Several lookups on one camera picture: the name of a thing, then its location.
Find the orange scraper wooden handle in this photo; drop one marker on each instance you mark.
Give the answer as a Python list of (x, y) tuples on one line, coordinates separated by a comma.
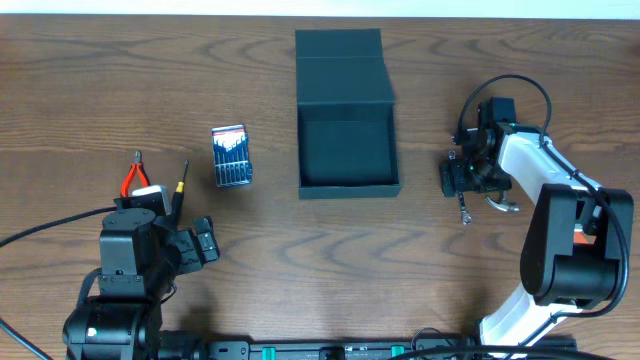
[(582, 236)]

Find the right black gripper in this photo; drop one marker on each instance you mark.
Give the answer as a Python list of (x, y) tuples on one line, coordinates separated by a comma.
[(454, 180)]

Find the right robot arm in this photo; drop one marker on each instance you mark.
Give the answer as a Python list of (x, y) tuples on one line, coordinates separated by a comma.
[(575, 257)]

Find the silver combination wrench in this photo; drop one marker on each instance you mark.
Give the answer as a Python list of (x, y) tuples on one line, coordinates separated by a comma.
[(466, 217)]

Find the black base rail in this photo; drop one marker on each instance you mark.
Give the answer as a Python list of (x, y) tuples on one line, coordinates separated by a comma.
[(370, 350)]

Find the small claw hammer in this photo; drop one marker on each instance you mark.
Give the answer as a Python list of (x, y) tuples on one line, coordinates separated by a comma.
[(502, 203)]

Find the blue drill bit case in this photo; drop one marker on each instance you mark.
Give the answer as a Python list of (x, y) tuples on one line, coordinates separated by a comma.
[(230, 146)]

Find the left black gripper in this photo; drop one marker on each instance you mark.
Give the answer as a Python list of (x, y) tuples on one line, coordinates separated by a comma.
[(189, 246)]

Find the dark green open box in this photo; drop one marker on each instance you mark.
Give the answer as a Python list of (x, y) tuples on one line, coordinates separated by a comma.
[(345, 116)]

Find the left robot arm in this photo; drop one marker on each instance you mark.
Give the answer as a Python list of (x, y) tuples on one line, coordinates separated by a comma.
[(118, 313)]

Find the black yellow screwdriver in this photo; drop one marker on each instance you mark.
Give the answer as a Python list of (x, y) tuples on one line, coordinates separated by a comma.
[(178, 198)]

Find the red handled pliers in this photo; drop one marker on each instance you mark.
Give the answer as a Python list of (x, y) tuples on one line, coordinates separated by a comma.
[(136, 170)]

